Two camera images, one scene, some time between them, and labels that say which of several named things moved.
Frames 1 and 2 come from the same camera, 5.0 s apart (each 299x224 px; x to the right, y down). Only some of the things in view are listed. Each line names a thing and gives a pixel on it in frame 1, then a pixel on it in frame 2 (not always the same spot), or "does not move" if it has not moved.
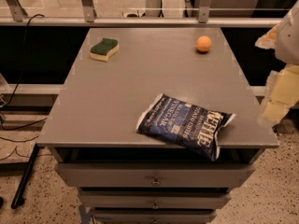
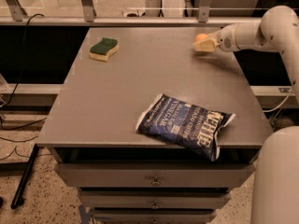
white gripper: [288, 42] → [226, 40]
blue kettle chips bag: [192, 125] does not move
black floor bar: [22, 182] does not move
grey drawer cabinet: [126, 175] does not move
